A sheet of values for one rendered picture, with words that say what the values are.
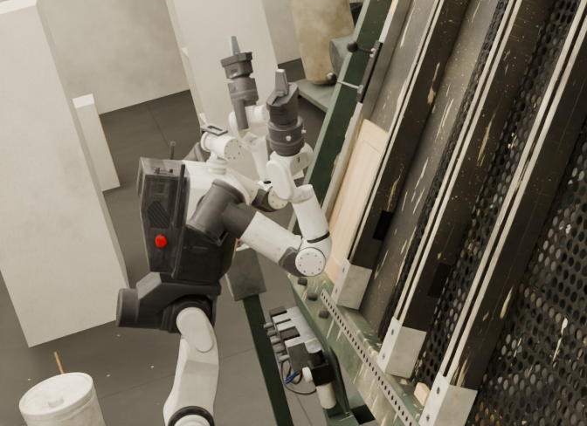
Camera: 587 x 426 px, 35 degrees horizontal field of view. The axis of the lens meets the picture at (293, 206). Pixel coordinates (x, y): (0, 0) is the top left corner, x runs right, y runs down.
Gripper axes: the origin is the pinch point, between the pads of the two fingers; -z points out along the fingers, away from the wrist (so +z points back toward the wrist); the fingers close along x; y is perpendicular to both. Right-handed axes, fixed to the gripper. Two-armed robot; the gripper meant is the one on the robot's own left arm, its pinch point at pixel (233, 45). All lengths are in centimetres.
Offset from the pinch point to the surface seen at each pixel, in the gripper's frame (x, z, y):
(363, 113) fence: 21.7, 28.5, -28.7
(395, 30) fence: 34, 6, -37
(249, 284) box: -29, 78, -9
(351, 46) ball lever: 29.0, 8.3, -21.3
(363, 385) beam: 54, 98, 27
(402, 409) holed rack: 77, 99, 39
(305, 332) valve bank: 5, 92, 0
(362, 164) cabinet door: 25, 44, -20
